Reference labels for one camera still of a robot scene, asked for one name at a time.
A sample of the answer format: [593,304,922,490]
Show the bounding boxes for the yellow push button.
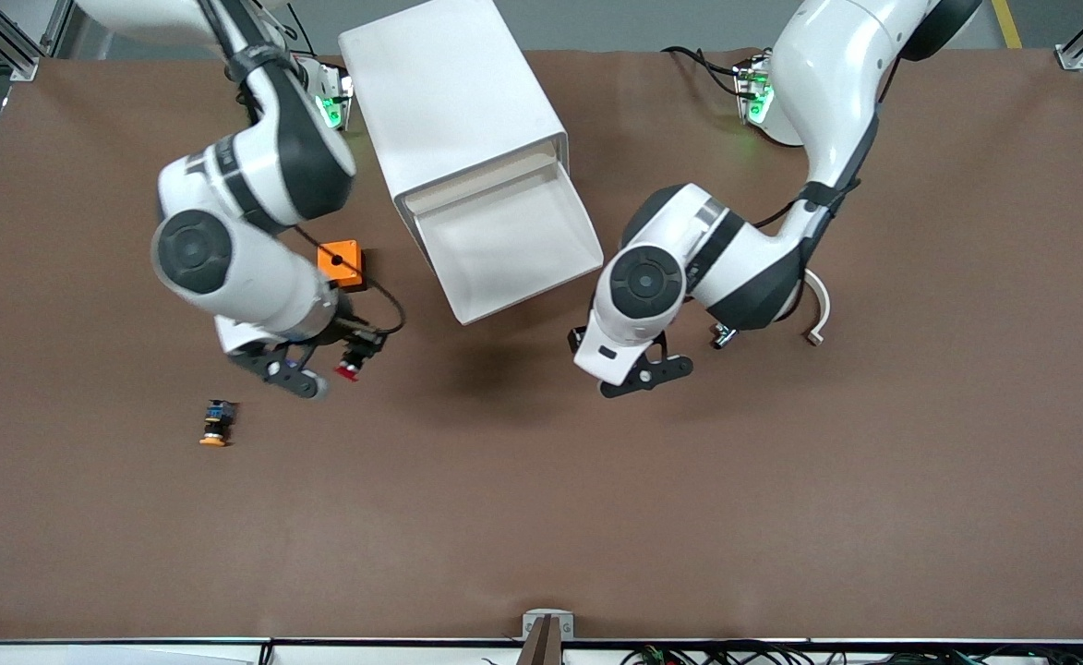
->
[199,399,241,449]

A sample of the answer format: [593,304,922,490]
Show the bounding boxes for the orange box with hole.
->
[317,239,367,296]

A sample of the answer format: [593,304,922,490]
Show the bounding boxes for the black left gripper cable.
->
[751,198,811,230]

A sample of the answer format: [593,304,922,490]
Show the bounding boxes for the white curved bracket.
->
[799,269,832,348]

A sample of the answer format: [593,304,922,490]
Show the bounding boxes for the grey metal bracket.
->
[522,609,575,643]

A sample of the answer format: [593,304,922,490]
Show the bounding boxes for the brown post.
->
[515,614,566,665]

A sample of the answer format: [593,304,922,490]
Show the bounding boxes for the black arm base cable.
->
[660,44,747,99]

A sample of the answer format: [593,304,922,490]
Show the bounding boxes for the white table edge rail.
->
[0,636,1083,665]

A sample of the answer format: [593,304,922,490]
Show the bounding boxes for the black cable bundle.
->
[619,643,1083,665]

